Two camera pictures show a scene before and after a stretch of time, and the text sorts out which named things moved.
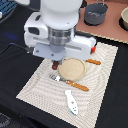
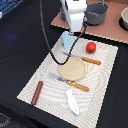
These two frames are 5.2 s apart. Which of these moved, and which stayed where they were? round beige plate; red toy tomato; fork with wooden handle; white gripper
Moved: white gripper
Stayed: round beige plate; red toy tomato; fork with wooden handle
